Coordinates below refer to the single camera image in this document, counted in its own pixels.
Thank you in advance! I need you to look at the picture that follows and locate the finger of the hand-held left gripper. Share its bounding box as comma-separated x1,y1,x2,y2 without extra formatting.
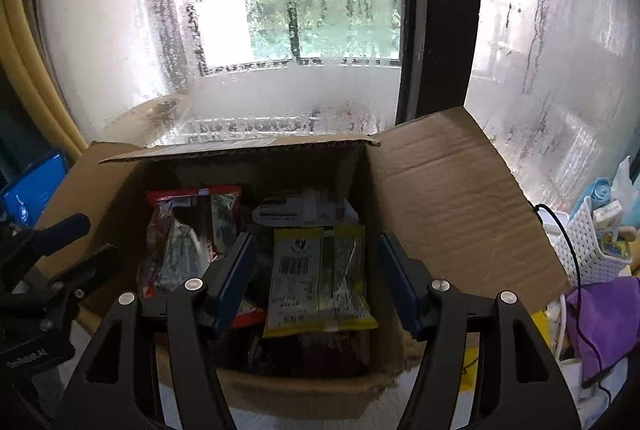
22,244,122,311
27,214,92,257

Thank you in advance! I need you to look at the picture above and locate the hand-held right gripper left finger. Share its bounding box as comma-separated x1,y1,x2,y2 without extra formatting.
57,232,259,430

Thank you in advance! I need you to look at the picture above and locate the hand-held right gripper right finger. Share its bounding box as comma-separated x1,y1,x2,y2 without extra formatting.
377,232,583,430

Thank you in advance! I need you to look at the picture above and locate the yellow green snack packet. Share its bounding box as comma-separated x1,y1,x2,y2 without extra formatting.
262,225,379,339

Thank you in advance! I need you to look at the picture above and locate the brown cardboard box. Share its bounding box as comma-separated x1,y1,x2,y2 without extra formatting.
35,106,574,422

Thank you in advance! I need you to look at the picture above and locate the tablet computer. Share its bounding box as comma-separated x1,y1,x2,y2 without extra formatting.
0,149,70,229

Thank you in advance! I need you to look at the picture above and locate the red clear snack packet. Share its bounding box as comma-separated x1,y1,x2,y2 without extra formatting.
137,185,244,299

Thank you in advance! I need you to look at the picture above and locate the white packet black print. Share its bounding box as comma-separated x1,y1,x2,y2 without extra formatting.
252,189,359,229

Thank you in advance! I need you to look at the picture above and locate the teal curtain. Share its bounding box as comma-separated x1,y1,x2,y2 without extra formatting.
0,74,66,181

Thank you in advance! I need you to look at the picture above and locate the yellow curtain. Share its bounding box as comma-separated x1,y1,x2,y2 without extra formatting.
0,0,89,157

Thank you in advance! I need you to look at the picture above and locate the white plastic basket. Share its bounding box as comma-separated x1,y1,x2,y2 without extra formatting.
552,197,637,287

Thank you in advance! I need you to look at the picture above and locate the purple cloth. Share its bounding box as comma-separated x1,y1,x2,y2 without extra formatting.
565,277,640,387

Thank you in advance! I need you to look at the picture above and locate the blue plastic roll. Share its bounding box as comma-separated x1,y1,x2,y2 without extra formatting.
582,177,614,211

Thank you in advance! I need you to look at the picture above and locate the small white packet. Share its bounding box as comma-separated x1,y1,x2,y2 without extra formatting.
595,200,624,231

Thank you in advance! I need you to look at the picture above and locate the white cable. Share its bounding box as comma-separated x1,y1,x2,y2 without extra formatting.
547,292,572,362

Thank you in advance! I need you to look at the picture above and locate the black charger cable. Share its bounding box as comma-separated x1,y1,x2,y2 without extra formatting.
532,204,617,392

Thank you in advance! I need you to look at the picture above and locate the black window frame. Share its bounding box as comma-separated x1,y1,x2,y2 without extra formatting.
395,0,482,127

